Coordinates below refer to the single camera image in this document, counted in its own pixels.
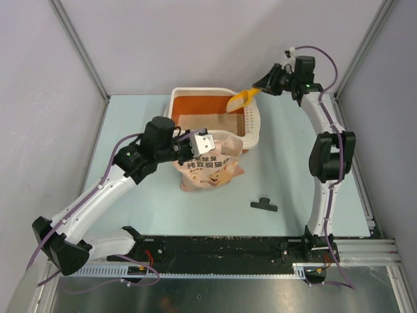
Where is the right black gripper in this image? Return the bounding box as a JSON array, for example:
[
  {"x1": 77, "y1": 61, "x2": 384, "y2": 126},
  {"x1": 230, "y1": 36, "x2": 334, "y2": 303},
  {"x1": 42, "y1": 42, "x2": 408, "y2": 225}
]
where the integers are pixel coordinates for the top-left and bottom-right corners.
[{"x1": 252, "y1": 63, "x2": 297, "y2": 97}]

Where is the pink cat litter bag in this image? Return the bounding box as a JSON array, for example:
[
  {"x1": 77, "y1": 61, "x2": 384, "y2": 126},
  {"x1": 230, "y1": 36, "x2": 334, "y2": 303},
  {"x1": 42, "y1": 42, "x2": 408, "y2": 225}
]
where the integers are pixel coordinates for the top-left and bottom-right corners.
[{"x1": 173, "y1": 133, "x2": 244, "y2": 192}]

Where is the yellow plastic scoop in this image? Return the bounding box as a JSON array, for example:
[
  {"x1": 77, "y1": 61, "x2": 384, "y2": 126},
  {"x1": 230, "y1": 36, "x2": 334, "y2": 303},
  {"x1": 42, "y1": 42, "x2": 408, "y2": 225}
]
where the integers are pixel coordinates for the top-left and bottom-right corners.
[{"x1": 225, "y1": 88, "x2": 261, "y2": 113}]

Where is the white orange litter box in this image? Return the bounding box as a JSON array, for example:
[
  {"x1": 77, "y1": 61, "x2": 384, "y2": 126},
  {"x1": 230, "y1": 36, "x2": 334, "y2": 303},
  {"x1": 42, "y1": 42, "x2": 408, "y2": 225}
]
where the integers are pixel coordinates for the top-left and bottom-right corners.
[{"x1": 164, "y1": 87, "x2": 261, "y2": 152}]

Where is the black bag clip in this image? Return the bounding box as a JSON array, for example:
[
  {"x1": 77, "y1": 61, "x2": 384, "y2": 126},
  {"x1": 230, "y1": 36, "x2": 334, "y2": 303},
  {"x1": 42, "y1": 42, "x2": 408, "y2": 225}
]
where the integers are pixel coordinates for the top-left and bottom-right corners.
[{"x1": 250, "y1": 197, "x2": 278, "y2": 212}]

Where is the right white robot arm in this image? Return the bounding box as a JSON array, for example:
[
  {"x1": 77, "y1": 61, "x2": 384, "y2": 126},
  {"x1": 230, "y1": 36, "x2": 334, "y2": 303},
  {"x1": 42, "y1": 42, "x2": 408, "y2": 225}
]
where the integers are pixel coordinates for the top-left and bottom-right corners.
[{"x1": 253, "y1": 55, "x2": 356, "y2": 261}]

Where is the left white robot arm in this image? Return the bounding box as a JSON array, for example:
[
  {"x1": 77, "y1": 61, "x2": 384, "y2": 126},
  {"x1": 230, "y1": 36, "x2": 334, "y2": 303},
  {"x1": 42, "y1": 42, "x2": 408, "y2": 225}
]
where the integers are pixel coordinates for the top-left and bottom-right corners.
[{"x1": 32, "y1": 116, "x2": 197, "y2": 276}]

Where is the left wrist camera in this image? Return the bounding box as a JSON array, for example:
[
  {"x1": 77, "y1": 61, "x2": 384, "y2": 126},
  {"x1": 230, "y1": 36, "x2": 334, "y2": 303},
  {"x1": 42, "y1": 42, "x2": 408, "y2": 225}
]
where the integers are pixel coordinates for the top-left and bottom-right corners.
[{"x1": 190, "y1": 128, "x2": 216, "y2": 157}]

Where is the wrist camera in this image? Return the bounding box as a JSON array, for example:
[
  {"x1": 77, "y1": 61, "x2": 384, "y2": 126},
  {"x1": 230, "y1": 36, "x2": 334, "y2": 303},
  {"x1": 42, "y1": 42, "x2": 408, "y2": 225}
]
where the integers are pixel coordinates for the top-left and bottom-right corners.
[
  {"x1": 190, "y1": 128, "x2": 216, "y2": 157},
  {"x1": 283, "y1": 47, "x2": 296, "y2": 67}
]

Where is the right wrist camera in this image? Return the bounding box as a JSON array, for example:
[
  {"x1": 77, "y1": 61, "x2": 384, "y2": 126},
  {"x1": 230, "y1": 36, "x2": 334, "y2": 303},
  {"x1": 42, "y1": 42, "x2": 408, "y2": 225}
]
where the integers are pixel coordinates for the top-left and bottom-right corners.
[{"x1": 283, "y1": 47, "x2": 296, "y2": 67}]

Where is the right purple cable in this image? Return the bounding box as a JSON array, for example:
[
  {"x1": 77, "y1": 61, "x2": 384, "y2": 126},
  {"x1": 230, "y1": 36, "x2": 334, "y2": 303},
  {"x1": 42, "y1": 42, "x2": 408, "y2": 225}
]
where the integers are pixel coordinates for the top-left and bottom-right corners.
[{"x1": 295, "y1": 45, "x2": 356, "y2": 290}]

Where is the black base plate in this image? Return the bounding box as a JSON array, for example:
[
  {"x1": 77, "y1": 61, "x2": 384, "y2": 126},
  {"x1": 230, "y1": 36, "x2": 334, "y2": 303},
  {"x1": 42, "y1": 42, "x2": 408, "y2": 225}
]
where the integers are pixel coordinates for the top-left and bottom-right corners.
[{"x1": 107, "y1": 234, "x2": 341, "y2": 275}]

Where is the grey cable duct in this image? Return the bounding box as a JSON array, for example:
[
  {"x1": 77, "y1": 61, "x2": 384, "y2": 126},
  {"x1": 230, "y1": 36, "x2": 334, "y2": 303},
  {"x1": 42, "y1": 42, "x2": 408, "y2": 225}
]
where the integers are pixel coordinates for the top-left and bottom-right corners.
[{"x1": 78, "y1": 264, "x2": 152, "y2": 276}]

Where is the aluminium frame rail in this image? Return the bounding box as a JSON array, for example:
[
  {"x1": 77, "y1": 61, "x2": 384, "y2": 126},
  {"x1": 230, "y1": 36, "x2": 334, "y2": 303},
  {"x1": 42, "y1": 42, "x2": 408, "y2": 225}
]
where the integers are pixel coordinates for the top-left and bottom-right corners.
[{"x1": 47, "y1": 237, "x2": 405, "y2": 265}]

